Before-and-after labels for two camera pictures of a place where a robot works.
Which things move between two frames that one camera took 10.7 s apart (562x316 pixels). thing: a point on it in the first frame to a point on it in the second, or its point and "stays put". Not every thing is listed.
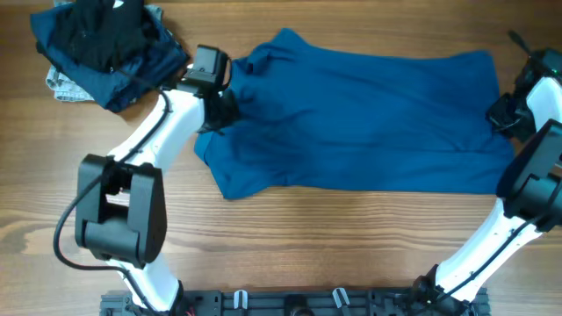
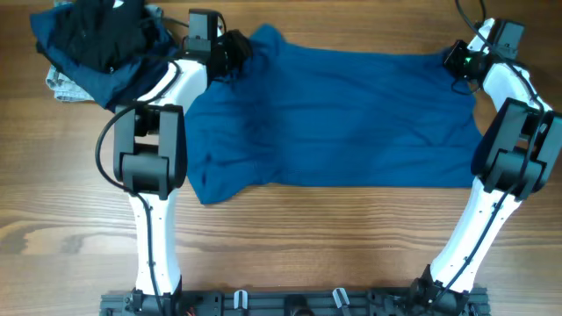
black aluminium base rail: x=297 y=302 stays put
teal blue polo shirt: x=307 y=119 stays put
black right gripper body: x=512 y=115 to x=460 y=60
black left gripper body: x=225 y=112 to x=229 y=51
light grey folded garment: x=65 y=89 stays put
